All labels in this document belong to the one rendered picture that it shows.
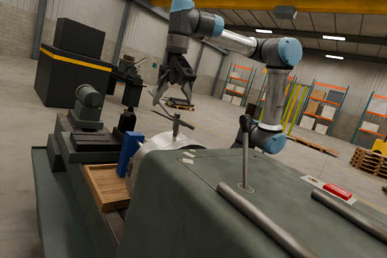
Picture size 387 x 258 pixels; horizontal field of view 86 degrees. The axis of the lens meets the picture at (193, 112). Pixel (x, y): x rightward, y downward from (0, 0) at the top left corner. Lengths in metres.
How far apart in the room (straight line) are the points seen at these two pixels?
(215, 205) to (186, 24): 0.54
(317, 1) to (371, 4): 1.98
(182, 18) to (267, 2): 11.76
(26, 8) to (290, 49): 14.47
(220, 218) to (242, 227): 0.04
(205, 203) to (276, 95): 0.70
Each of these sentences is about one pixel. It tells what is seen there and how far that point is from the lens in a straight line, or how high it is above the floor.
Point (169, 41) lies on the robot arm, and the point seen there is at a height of 1.54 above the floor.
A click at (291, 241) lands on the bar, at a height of 1.27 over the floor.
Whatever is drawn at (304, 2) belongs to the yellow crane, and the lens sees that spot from 11.85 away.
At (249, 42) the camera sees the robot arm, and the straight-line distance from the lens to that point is 1.02.
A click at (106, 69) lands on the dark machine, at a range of 5.52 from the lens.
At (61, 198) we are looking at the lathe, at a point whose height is 0.54.
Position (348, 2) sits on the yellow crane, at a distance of 11.54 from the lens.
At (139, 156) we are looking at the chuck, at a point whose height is 1.15.
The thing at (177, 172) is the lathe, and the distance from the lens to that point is 0.46.
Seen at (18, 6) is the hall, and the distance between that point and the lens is 14.82.
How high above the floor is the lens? 1.45
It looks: 9 degrees down
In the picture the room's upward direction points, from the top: 16 degrees clockwise
